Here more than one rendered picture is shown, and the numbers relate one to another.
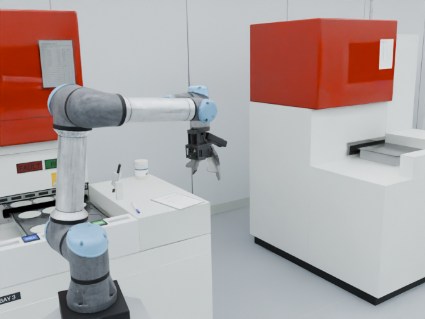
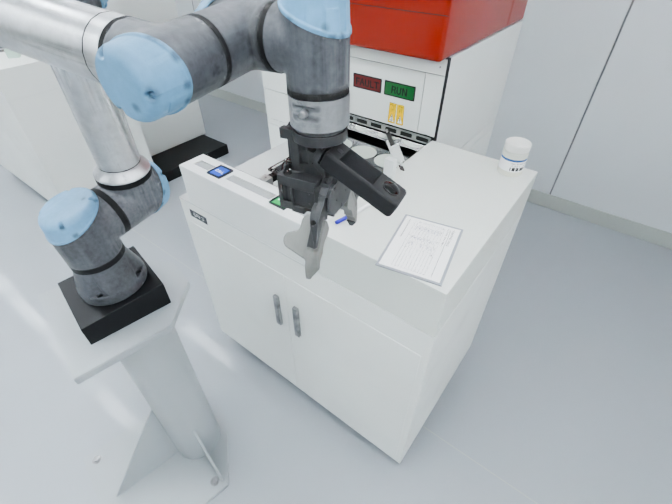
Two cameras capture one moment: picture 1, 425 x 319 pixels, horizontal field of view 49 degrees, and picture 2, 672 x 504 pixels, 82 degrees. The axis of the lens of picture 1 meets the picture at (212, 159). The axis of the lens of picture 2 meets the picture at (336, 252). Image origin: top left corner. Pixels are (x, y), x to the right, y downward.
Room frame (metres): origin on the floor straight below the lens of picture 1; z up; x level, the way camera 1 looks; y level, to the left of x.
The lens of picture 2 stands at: (1.59, -0.41, 1.55)
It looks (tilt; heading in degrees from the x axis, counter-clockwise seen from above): 41 degrees down; 70
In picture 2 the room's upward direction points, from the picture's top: straight up
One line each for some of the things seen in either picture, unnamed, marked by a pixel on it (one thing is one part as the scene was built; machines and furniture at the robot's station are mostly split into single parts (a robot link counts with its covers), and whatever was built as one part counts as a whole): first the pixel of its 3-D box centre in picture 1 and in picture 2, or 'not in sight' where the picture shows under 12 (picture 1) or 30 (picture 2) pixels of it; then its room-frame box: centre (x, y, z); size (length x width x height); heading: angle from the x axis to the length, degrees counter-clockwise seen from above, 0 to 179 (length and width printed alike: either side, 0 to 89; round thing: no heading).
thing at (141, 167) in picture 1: (141, 169); (513, 157); (2.43, 0.38, 1.01); 0.07 x 0.07 x 0.10
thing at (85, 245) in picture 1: (87, 249); (82, 226); (1.30, 0.38, 1.05); 0.13 x 0.12 x 0.14; 41
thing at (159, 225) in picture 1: (145, 206); (433, 219); (2.15, 0.33, 0.89); 0.62 x 0.35 x 0.14; 33
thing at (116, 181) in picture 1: (117, 184); (393, 162); (2.07, 0.44, 1.03); 0.06 x 0.04 x 0.13; 33
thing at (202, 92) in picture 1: (198, 100); (314, 40); (1.73, 0.05, 1.44); 0.09 x 0.08 x 0.11; 131
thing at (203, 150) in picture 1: (200, 143); (316, 168); (1.73, 0.05, 1.28); 0.09 x 0.08 x 0.12; 134
